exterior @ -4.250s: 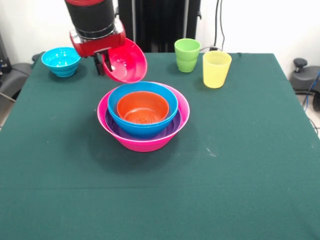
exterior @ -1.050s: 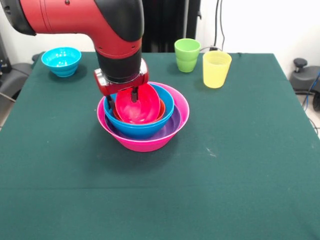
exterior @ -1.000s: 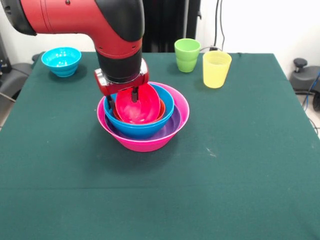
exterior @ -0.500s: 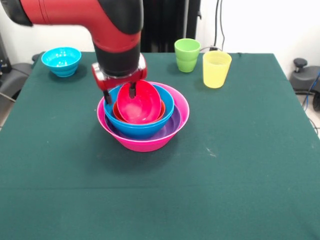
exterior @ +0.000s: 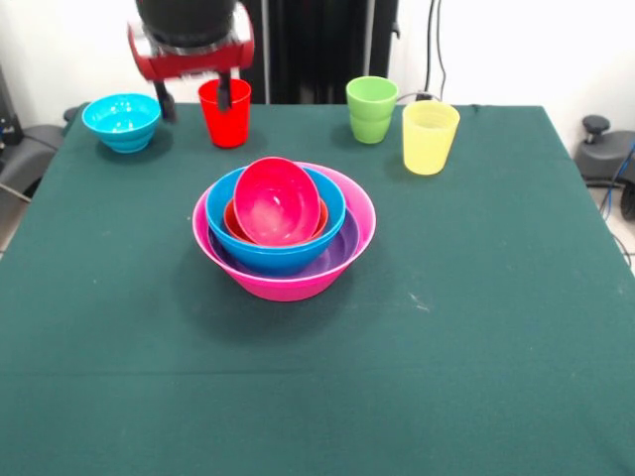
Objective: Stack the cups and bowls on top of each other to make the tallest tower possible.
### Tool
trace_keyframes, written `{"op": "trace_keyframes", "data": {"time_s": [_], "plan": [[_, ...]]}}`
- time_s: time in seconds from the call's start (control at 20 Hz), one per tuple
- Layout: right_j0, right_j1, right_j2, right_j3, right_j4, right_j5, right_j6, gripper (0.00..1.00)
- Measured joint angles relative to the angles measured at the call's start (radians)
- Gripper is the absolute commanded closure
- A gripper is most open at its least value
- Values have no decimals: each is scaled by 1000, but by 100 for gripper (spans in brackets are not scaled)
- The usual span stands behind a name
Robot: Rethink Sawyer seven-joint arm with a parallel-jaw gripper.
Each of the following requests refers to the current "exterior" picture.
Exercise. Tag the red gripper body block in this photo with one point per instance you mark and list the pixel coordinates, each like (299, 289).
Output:
(198, 62)

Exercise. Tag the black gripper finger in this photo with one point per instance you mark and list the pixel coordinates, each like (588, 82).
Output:
(166, 101)
(224, 91)

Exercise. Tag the small crimson bowl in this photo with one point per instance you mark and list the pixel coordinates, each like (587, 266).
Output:
(278, 203)

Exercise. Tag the medium blue bowl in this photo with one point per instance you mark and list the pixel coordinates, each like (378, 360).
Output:
(278, 265)
(218, 218)

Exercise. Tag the small orange bowl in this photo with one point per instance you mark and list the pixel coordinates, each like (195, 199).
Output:
(230, 220)

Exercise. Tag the purple shallow bowl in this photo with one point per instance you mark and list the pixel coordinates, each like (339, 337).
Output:
(347, 243)

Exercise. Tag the large pink bowl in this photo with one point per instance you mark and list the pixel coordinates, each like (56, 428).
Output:
(292, 290)

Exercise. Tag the yellow cup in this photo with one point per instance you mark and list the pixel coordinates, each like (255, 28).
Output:
(429, 144)

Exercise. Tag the red cup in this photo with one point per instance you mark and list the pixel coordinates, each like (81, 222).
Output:
(228, 124)

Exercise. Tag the small blue bowl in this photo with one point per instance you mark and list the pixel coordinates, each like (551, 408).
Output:
(126, 146)
(121, 116)

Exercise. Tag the green cup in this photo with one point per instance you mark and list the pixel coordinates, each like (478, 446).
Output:
(369, 121)

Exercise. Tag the dark green tablecloth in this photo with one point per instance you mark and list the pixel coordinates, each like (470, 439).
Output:
(317, 396)

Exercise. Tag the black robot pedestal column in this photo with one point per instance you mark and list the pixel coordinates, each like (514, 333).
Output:
(317, 49)

